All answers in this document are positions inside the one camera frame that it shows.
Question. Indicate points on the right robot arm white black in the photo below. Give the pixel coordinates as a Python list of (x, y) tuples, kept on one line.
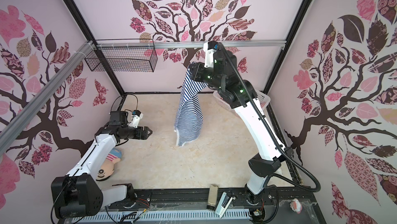
[(220, 73)]

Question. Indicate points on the small beige rectangular block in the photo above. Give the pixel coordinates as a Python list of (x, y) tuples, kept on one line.
[(212, 197)]

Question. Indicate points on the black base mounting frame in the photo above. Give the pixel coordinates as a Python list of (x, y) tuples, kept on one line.
[(271, 207)]

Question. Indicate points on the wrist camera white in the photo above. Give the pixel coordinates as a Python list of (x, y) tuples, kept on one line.
[(210, 48), (136, 117)]

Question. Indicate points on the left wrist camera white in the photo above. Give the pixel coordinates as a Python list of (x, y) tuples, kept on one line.
[(136, 117)]

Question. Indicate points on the blue white striped tank top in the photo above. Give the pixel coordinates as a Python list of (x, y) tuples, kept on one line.
[(189, 117)]

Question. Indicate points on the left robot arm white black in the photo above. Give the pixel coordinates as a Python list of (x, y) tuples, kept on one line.
[(77, 194)]

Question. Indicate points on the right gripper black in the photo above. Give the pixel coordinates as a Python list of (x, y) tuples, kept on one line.
[(197, 73)]

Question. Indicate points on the aluminium rail left diagonal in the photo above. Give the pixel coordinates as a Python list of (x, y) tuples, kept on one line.
[(10, 133)]

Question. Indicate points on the black wire mesh basket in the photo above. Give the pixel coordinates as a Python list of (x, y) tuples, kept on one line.
[(123, 55)]

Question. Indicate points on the aluminium rail back horizontal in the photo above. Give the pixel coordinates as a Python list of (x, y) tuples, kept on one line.
[(172, 45)]

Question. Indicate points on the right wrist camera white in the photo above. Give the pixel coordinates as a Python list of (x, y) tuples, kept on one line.
[(210, 48)]

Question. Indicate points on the plush doll head toy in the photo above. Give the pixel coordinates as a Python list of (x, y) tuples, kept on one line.
[(108, 167)]

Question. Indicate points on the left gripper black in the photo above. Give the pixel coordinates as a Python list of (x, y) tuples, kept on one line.
[(144, 136)]

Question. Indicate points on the small pink white object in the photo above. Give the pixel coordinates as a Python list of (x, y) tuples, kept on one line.
[(296, 206)]

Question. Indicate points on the white slotted cable duct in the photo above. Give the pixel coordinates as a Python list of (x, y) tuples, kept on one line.
[(162, 217)]

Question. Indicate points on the white plastic laundry basket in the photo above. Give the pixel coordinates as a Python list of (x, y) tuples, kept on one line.
[(264, 100)]

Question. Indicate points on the white black handheld device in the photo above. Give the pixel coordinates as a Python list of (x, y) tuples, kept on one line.
[(223, 204)]

